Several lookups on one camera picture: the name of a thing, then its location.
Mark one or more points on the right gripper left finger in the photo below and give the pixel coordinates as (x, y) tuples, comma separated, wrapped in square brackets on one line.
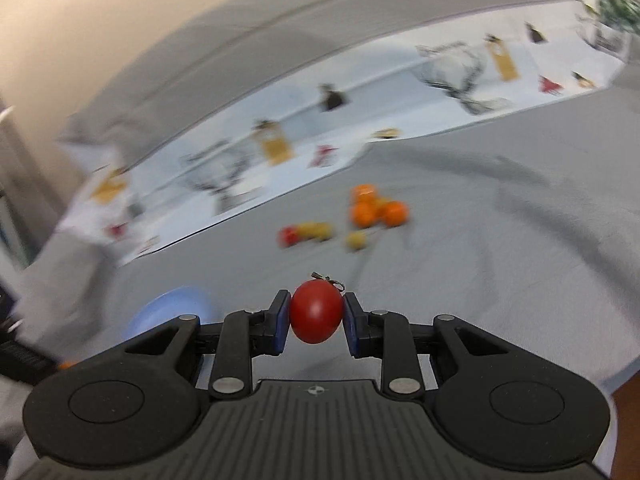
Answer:
[(244, 336)]

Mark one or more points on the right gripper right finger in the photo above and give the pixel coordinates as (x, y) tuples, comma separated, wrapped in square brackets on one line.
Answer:
[(386, 336)]

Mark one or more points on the red cherry tomato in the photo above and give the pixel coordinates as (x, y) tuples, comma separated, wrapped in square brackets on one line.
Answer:
[(288, 236), (317, 309)]

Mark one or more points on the blue round plate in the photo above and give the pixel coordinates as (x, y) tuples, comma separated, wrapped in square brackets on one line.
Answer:
[(179, 301)]

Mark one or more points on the green-yellow small fruit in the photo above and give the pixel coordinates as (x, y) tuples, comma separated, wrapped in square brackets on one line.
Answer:
[(356, 240), (323, 231), (306, 230)]

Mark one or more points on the orange tangerine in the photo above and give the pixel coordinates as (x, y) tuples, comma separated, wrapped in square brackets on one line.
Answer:
[(363, 193), (363, 215), (394, 213)]

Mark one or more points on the grey sofa cover cloth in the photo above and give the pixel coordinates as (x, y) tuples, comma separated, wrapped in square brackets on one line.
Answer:
[(518, 272)]

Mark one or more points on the white deer print cloth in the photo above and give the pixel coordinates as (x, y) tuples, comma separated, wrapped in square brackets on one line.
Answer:
[(307, 125)]

